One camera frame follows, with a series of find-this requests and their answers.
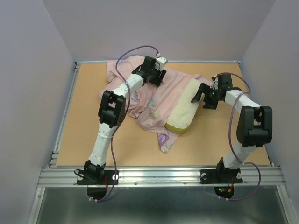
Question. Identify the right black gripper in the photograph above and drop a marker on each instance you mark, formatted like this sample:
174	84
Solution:
204	88

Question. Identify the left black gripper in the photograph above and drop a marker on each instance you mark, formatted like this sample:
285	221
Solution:
157	80

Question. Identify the pink cartoon pillowcase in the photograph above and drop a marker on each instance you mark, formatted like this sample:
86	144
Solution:
151	106

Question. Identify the cream yellow pillow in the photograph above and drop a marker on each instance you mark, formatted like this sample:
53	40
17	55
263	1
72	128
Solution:
184	111

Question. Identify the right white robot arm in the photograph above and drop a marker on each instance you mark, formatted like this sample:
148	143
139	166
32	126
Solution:
254	127

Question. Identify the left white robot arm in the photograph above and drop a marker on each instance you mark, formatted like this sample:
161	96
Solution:
114	107

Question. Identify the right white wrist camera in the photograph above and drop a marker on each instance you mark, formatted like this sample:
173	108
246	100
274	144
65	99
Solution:
215	82

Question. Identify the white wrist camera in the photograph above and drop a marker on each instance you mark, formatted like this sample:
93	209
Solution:
160	62
215	82

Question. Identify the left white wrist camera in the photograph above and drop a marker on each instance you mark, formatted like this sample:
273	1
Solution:
160	62

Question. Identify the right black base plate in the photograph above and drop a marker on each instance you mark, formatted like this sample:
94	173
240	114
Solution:
212	176

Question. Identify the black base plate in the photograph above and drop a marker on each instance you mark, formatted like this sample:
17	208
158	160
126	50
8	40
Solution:
109	177
212	176

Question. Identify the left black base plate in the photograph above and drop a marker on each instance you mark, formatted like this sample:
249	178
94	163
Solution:
109	177

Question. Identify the aluminium front rail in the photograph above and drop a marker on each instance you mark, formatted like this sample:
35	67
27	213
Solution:
152	177

